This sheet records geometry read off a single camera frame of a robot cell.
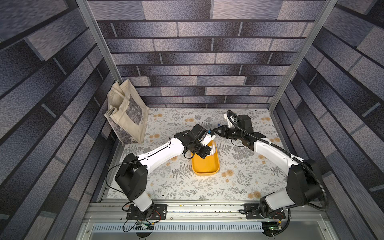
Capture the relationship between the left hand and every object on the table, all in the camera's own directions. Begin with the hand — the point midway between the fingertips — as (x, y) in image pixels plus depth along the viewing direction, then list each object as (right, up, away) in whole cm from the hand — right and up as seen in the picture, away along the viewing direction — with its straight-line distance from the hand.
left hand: (210, 152), depth 80 cm
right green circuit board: (+28, -35, -10) cm, 46 cm away
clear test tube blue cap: (-1, +12, -6) cm, 13 cm away
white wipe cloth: (+1, +2, -6) cm, 6 cm away
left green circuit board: (-33, -34, -9) cm, 48 cm away
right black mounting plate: (+20, -28, -7) cm, 36 cm away
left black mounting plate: (-27, -29, -7) cm, 40 cm away
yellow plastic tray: (0, -10, +9) cm, 14 cm away
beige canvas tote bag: (-50, +21, +10) cm, 56 cm away
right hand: (+2, +13, +4) cm, 14 cm away
